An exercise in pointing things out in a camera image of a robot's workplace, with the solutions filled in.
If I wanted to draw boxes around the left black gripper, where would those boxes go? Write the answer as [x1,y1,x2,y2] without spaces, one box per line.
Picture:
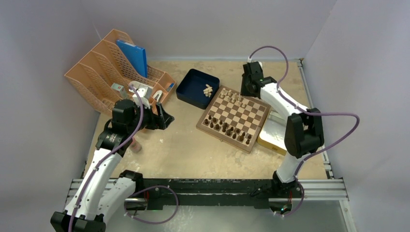
[127,101,173,134]

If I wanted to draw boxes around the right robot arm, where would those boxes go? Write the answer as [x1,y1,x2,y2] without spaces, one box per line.
[240,61,324,197]

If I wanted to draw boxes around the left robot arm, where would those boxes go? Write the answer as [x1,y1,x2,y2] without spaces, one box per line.
[50,100,174,232]

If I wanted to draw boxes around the light pieces on board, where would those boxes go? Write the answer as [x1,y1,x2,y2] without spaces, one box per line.
[217,88,248,109]

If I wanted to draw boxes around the wooden chess board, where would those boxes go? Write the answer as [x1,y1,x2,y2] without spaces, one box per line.
[196,86,271,153]

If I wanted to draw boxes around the pile of light chess pieces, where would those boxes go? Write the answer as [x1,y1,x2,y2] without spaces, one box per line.
[203,84,213,98]

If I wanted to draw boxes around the row of dark chess pieces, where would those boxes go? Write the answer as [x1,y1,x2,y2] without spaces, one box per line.
[202,115,252,145]

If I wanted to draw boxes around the pink capped bottle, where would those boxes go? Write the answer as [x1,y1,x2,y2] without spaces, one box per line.
[129,138,142,153]

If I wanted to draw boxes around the small grey box in organizer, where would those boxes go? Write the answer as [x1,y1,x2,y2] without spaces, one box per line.
[111,83,128,99]

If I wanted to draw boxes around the dark blue tray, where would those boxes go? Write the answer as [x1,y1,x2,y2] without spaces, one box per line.
[176,69,220,110]

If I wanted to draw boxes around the metal tin box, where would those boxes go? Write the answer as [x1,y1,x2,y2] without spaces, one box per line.
[257,110,287,156]

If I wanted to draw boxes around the orange plastic file organizer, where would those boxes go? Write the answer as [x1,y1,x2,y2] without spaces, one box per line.
[65,29,176,116]

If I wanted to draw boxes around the blue folder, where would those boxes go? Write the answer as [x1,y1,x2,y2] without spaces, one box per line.
[116,40,147,78]

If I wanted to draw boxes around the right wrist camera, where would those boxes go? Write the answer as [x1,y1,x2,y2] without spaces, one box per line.
[247,57,263,69]

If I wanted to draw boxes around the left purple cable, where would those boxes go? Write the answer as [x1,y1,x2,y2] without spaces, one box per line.
[67,86,179,232]

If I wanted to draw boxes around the purple cable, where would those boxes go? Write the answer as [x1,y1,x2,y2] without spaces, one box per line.
[248,45,360,218]
[67,86,179,232]

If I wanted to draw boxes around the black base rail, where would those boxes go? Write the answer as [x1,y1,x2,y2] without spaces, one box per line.
[131,178,302,210]

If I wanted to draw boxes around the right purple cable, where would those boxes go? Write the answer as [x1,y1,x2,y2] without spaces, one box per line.
[248,45,360,218]

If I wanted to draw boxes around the aluminium frame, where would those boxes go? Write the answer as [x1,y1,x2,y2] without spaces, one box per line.
[64,178,358,232]

